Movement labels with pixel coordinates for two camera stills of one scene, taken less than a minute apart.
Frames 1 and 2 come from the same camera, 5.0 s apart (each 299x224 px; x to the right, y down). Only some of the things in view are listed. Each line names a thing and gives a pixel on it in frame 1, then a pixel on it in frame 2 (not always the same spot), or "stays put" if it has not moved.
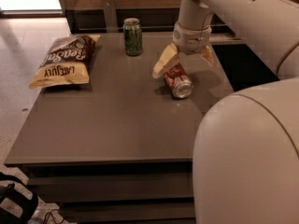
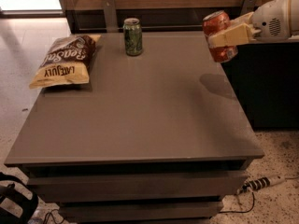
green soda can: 133,36 stays put
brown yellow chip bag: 66,62 stays put
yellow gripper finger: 206,53 → 245,19
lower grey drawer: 129,212 stays put
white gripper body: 191,40 → 270,19
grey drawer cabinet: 120,149 stays put
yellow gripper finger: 169,57 → 240,34
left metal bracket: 110,17 stays put
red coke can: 178,81 → 211,22
